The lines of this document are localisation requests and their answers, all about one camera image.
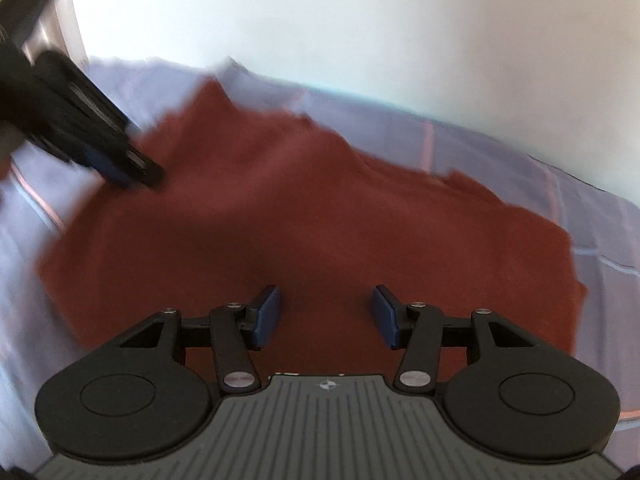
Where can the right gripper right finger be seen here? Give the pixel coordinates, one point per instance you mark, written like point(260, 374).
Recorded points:
point(415, 329)

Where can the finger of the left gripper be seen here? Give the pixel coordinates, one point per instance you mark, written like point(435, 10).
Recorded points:
point(79, 114)
point(110, 163)

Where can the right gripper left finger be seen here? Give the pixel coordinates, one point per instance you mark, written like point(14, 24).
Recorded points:
point(237, 329)

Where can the maroon long-sleeve sweater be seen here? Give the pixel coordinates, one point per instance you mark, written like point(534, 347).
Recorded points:
point(252, 199)

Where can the blue plaid bed sheet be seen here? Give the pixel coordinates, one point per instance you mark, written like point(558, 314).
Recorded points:
point(38, 196)

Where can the white bedside furniture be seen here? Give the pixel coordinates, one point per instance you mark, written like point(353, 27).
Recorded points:
point(58, 29)

